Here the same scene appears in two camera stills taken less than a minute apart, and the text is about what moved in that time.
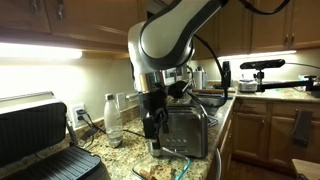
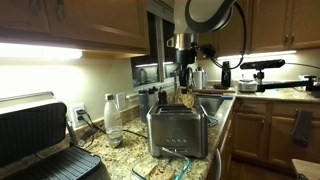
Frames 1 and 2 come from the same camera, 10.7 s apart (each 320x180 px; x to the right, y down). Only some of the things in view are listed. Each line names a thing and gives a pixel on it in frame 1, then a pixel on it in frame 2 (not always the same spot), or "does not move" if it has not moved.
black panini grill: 37,141 does not move
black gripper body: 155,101 to 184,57
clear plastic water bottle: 113,122 does not move
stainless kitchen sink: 211,103 does not move
